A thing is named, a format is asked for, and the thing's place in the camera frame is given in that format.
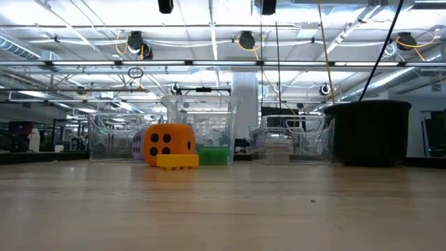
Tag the orange foam die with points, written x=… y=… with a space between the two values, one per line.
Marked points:
x=174 y=134

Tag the purple foam die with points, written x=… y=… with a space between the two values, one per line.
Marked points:
x=138 y=146

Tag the orange-yellow toy block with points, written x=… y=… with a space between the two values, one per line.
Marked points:
x=177 y=161

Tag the bright green toy brick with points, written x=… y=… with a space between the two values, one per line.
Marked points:
x=213 y=155

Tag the long ceiling light bar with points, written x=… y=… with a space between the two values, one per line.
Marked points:
x=223 y=63

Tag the white building column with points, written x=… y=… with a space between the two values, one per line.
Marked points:
x=244 y=90

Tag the deep clear plastic bin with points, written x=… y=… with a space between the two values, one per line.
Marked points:
x=212 y=118

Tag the shallow clear plastic tray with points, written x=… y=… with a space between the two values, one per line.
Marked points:
x=111 y=136
x=310 y=136

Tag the black plastic bucket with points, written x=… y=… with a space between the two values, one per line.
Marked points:
x=369 y=132

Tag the black aluminium table frame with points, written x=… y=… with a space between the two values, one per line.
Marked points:
x=31 y=157

